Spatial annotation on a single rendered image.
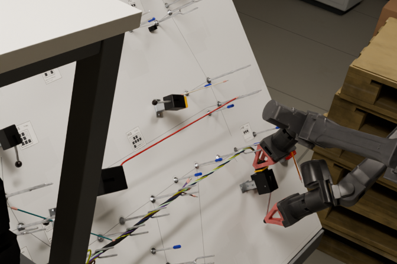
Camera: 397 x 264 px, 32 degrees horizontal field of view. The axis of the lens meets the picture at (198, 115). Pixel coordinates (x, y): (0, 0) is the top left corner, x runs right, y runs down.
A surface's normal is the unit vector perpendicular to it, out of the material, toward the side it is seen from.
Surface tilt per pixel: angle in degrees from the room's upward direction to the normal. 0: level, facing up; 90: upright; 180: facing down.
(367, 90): 90
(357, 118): 90
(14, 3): 0
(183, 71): 49
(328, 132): 70
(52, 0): 0
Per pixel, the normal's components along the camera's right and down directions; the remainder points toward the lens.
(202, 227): 0.75, -0.25
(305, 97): 0.21, -0.86
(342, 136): -0.84, -0.39
